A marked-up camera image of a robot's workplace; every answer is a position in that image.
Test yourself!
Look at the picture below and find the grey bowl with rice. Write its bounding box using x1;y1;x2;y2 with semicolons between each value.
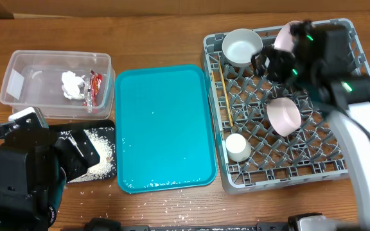
222;28;263;67

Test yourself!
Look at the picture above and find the black tray bin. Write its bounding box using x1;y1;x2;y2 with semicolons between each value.
48;119;118;184

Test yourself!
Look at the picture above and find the small pink bowl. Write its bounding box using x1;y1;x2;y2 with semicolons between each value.
266;98;301;137

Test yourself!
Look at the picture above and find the teal serving tray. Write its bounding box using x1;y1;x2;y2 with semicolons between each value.
115;65;217;194

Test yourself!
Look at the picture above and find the clear plastic bin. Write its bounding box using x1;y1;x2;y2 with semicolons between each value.
0;50;115;120

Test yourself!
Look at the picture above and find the white cup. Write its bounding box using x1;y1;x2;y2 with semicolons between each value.
225;133;251;162

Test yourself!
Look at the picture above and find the large white plate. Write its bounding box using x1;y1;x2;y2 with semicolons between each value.
273;21;301;53

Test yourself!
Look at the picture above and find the red silver snack wrapper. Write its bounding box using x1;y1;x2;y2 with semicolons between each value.
84;70;102;107

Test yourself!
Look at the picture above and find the white napkin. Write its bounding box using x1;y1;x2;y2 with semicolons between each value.
61;71;85;100

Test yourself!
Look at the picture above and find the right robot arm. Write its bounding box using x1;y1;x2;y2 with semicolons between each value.
251;21;370;230

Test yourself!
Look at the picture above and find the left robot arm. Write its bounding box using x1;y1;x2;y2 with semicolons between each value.
0;128;100;230

